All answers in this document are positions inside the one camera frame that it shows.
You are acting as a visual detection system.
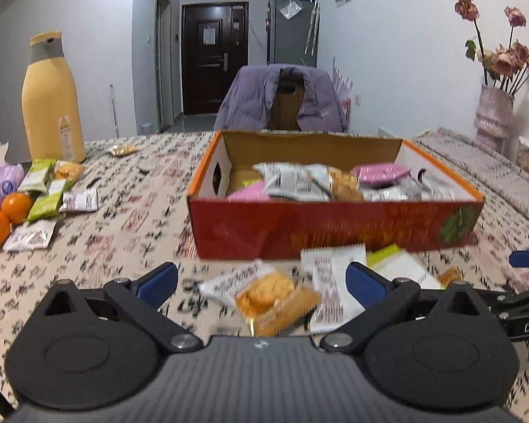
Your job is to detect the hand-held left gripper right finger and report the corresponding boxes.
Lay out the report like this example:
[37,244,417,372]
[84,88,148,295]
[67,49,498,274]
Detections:
[320,262,495,356]

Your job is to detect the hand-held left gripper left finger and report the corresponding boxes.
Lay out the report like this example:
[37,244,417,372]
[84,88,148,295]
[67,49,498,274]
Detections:
[43,262,205,354]

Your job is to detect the green and white snack packet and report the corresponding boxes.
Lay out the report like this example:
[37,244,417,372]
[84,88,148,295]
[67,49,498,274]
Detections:
[366,244,442,292]

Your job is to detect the small orange snack packet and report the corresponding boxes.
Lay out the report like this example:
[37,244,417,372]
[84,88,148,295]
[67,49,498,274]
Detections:
[438,266,464,287]

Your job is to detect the red cardboard box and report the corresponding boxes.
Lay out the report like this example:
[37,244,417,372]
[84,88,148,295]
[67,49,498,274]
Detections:
[186,130,486,261]

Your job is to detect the orange cracker packet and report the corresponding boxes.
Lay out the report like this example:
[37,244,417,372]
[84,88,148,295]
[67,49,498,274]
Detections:
[53,161,86,182]
[328,167,365,203]

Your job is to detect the round cracker packet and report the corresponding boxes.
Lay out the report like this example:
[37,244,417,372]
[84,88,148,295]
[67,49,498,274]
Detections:
[200,261,323,338]

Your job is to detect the pink snack packet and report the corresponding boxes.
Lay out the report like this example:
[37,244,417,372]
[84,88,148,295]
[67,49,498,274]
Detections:
[350,163,409,186]
[227,183,272,202]

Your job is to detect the grey quilted cloth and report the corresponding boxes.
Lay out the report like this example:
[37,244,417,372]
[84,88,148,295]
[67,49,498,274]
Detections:
[412,127,529,231]

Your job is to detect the small green snack packet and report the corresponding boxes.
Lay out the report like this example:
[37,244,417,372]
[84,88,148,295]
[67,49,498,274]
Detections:
[48,178,74,197]

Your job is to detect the small peanut packet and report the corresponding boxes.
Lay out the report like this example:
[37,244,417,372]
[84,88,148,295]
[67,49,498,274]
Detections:
[110,143,140,158]

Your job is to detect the pink ceramic vase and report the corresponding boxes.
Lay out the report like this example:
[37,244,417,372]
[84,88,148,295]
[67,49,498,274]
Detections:
[474,85,519,155]

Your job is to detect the purple tissue pack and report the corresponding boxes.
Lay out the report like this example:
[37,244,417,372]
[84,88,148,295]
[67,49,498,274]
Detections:
[0,141,25,208]

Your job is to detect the wooden chair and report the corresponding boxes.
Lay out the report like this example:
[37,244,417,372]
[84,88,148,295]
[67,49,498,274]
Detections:
[267,68,305,132]

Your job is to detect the pink and white bag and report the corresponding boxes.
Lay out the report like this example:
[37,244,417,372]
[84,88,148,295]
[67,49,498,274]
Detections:
[330,57,354,120]

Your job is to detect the purple jacket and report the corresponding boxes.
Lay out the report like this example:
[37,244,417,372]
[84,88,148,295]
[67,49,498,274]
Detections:
[214,64,349,133]

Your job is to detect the dried pink roses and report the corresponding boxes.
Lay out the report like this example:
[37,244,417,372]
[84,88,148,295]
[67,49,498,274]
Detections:
[452,0,529,96]

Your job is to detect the yellow thermos bottle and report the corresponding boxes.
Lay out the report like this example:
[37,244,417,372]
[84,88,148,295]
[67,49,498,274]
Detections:
[21,31,88,163]

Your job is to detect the grey side door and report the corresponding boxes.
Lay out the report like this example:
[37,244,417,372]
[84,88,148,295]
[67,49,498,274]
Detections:
[155,0,174,133]

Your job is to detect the dark brown entrance door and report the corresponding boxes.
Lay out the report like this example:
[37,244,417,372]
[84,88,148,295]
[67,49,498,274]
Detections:
[181,2,250,117]

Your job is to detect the grey refrigerator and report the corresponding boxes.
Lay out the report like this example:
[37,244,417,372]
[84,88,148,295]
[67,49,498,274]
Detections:
[267,0,320,67]

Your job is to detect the white folded umbrella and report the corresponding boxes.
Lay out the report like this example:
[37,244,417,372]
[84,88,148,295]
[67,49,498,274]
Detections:
[304,0,321,56]

